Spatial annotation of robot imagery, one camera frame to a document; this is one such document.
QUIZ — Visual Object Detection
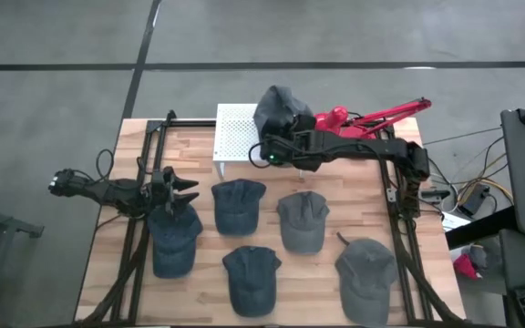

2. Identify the dark grey baseball cap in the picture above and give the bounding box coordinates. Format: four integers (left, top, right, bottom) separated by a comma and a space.
252, 85, 314, 140

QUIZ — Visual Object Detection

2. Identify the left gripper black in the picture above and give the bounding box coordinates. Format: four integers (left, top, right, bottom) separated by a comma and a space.
150, 165, 201, 217

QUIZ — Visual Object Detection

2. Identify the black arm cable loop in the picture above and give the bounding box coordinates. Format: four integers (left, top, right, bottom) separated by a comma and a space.
247, 141, 266, 170
95, 148, 116, 181

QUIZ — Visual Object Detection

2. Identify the white perforated metal shelf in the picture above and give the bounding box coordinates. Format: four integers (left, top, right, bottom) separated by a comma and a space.
212, 103, 269, 179

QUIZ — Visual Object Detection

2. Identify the grey cloth bundle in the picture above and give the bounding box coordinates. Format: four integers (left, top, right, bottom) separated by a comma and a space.
468, 244, 492, 271

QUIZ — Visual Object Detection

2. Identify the yellow cable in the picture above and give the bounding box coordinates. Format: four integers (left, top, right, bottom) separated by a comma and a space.
456, 176, 515, 207

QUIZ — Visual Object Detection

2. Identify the black aluminium rail frame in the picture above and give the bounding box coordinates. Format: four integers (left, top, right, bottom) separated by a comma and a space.
73, 108, 473, 328

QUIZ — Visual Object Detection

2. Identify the red cloth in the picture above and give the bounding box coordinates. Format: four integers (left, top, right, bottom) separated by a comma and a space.
452, 252, 483, 281

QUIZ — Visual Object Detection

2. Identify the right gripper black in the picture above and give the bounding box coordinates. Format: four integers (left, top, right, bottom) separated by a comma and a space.
260, 113, 332, 172

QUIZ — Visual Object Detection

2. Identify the thin grey floor cable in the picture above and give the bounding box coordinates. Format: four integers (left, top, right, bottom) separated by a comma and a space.
421, 126, 504, 147

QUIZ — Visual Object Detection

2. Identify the black power adapter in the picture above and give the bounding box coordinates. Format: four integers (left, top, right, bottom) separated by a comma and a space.
457, 183, 491, 218

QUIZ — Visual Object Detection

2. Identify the blue denim baseball cap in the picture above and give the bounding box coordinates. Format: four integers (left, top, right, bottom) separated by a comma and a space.
147, 202, 204, 280
221, 245, 283, 319
211, 178, 268, 237

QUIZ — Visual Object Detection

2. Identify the white paper sheet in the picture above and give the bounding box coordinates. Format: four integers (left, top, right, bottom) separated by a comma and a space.
439, 210, 472, 233

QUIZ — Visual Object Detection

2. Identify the black beam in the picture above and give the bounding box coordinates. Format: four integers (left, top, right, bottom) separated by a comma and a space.
444, 205, 519, 251

